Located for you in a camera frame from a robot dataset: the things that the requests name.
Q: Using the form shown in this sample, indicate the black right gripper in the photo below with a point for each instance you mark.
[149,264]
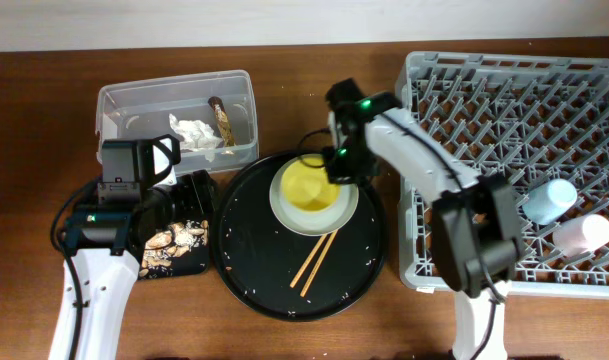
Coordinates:
[335,172]

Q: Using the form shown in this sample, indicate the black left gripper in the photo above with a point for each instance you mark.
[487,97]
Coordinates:
[197,195]

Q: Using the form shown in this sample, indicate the yellow bowl with food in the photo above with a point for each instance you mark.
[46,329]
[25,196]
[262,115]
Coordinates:
[304,184]

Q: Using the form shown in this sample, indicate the white tissue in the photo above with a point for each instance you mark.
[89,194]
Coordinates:
[195,135]

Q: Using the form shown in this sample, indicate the white plate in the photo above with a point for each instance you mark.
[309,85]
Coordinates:
[312,223]

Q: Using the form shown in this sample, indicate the wooden chopstick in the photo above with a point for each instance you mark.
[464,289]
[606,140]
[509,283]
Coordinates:
[307,261]
[320,259]

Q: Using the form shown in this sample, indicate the light blue cup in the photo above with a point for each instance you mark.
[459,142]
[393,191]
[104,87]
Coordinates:
[550,201]

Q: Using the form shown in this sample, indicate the pink cup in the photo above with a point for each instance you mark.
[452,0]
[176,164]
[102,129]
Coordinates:
[582,235]

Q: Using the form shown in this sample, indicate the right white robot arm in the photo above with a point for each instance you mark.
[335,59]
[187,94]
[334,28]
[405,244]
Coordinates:
[476,240]

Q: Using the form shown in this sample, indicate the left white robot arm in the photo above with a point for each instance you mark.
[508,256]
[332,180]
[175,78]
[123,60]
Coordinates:
[107,248]

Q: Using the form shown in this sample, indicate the grey dishwasher rack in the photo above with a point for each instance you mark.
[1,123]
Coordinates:
[532,119]

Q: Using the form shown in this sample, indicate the rectangular black tray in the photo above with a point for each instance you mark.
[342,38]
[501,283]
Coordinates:
[155,215]

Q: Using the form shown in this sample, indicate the pile of food scraps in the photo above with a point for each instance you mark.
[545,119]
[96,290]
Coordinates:
[181,250]

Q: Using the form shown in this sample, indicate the clear plastic bin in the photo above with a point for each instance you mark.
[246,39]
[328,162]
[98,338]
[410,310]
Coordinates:
[141,109]

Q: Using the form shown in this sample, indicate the round black tray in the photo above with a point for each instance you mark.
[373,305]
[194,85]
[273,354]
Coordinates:
[257,257]

